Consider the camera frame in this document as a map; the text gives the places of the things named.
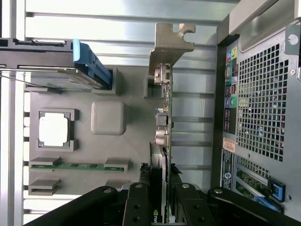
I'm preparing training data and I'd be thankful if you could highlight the green RAM stick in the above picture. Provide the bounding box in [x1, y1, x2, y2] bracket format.
[30, 162, 124, 171]

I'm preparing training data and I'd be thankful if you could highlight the orange warning sticker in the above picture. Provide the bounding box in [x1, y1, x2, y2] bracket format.
[222, 137, 237, 152]

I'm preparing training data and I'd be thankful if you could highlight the blue slot retention clip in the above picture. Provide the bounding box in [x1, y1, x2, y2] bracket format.
[253, 195, 284, 213]
[266, 177, 286, 203]

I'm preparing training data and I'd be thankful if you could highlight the gray parts rack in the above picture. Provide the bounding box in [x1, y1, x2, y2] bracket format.
[23, 67, 165, 197]

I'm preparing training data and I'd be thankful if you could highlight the silver CPU chip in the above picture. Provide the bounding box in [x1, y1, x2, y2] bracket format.
[39, 112, 71, 148]

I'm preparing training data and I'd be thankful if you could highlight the black open PC case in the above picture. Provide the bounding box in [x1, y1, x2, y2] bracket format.
[210, 0, 301, 221]

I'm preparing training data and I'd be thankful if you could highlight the blue plastic disk carrier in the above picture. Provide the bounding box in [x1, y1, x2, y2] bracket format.
[71, 38, 113, 91]

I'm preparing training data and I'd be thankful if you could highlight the hard disk with blue label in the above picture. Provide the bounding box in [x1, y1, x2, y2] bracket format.
[0, 38, 95, 92]

